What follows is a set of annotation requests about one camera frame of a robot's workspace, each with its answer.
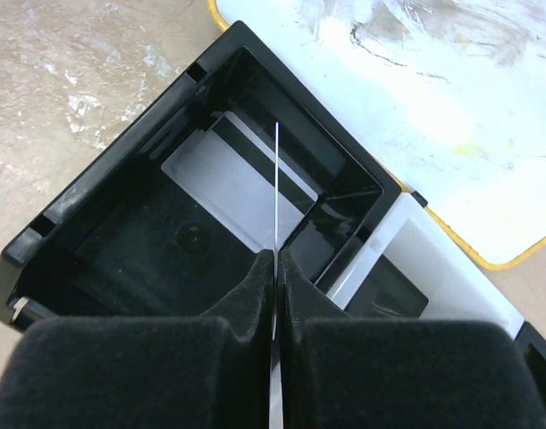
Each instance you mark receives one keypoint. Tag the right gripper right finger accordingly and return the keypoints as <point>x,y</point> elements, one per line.
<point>343,372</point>

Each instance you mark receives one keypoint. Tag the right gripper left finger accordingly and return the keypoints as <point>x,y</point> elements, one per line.
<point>206,371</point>

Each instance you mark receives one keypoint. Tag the black and white compartment tray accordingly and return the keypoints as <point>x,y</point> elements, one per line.
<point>124,239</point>

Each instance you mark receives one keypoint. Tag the white board with wooden frame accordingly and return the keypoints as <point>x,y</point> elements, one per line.
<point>449,96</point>

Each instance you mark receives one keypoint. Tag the black box in tray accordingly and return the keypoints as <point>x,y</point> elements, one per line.
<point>387,293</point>

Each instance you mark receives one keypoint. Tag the silver card in tray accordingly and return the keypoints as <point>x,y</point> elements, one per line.
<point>246,213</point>

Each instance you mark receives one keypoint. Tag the white card with magnetic stripe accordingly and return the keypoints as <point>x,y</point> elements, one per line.
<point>248,160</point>

